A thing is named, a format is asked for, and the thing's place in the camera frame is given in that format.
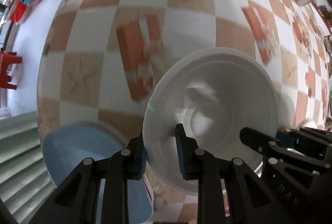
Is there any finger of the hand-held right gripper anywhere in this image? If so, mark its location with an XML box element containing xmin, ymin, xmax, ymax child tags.
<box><xmin>239</xmin><ymin>127</ymin><xmax>332</xmax><ymax>188</ymax></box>
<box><xmin>276</xmin><ymin>127</ymin><xmax>332</xmax><ymax>162</ymax></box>

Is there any pale green ribbed panel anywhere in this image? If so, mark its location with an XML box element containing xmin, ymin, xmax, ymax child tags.
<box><xmin>0</xmin><ymin>111</ymin><xmax>56</xmax><ymax>224</ymax></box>

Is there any checkered printed tablecloth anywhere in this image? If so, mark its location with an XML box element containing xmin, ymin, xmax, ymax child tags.
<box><xmin>36</xmin><ymin>0</ymin><xmax>332</xmax><ymax>224</ymax></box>

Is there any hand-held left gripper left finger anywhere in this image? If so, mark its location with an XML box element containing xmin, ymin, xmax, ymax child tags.
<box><xmin>28</xmin><ymin>131</ymin><xmax>148</xmax><ymax>224</ymax></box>

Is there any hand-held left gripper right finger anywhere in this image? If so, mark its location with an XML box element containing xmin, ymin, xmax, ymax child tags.
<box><xmin>175</xmin><ymin>123</ymin><xmax>295</xmax><ymax>224</ymax></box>

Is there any blue square plate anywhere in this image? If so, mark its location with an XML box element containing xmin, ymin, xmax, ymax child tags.
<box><xmin>42</xmin><ymin>122</ymin><xmax>154</xmax><ymax>223</ymax></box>

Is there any red plastic stool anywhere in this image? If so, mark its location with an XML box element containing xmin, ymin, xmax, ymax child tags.
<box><xmin>0</xmin><ymin>49</ymin><xmax>23</xmax><ymax>90</ymax></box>

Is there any large white bowl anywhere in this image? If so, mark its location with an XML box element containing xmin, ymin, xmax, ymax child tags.
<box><xmin>143</xmin><ymin>47</ymin><xmax>282</xmax><ymax>196</ymax></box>

